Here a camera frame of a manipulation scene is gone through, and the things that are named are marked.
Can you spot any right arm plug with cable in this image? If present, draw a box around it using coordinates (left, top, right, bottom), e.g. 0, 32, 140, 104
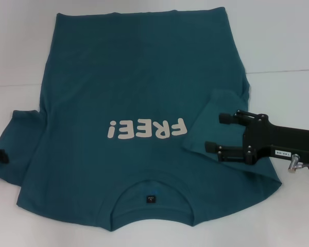
287, 153, 309, 177

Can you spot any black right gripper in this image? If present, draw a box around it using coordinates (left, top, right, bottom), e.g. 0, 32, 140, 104
204, 109, 309, 165

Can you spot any teal t-shirt with FREE print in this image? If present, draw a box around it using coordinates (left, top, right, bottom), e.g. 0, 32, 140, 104
0, 7, 283, 227

